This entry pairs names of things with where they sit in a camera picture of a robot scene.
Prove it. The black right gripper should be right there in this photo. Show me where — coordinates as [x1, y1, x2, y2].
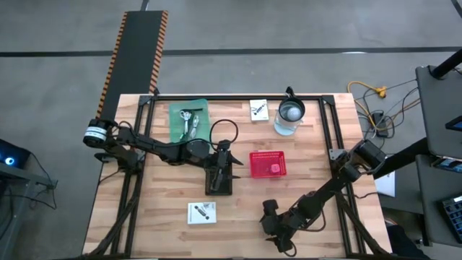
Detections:
[259, 199, 301, 254]

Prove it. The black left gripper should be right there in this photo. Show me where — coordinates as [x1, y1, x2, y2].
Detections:
[207, 139, 244, 192]

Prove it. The small white product box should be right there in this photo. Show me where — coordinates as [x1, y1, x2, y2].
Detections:
[249, 99, 269, 123]

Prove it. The grey cable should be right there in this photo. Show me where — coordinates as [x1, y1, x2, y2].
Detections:
[190, 114, 201, 140]

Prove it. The large white product box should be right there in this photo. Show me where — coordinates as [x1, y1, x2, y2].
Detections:
[186, 201, 218, 225]

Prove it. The white cable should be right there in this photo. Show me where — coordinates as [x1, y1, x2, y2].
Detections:
[179, 110, 193, 141]

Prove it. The black slotted plastic basket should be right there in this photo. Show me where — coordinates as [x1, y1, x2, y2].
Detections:
[204, 159, 234, 196]

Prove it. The red slotted plastic basket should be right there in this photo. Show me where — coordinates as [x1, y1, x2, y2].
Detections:
[249, 150, 288, 179]

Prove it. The clear jar with black rim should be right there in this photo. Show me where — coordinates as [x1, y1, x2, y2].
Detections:
[273, 85, 307, 137]

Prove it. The white paper sheet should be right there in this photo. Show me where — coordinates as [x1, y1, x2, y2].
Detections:
[373, 169, 397, 198]

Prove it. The dark seat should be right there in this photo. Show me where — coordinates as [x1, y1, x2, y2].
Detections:
[384, 222, 432, 260]

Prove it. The black diagonal bar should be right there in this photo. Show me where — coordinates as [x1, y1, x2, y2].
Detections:
[373, 136, 430, 180]

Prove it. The hazard striped floor mat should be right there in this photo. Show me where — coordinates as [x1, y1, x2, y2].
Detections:
[94, 10, 170, 126]

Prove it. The black power brick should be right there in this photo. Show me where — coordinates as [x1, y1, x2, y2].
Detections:
[371, 111, 390, 138]

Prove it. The dark grey desk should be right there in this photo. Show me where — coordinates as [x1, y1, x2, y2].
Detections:
[414, 155, 462, 248]
[414, 64, 462, 160]

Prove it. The colourful keyboard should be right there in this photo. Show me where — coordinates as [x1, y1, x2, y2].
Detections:
[440, 194, 462, 243]

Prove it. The phone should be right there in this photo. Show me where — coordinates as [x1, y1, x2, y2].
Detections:
[431, 155, 462, 174]

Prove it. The grey metal stand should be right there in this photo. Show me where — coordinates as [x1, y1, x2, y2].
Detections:
[0, 162, 58, 260]

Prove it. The tablet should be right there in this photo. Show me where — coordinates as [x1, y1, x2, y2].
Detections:
[445, 115, 462, 133]

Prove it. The blue lit computer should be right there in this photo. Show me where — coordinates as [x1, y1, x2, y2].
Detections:
[0, 139, 32, 170]

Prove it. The black pole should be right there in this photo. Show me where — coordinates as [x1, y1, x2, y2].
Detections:
[431, 48, 462, 79]

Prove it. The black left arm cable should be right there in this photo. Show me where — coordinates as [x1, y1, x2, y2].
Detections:
[209, 118, 240, 151]

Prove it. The black metal table frame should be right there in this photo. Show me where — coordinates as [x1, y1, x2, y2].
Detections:
[83, 94, 391, 260]

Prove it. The yellow extension cord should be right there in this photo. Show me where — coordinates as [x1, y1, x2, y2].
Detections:
[347, 80, 389, 100]

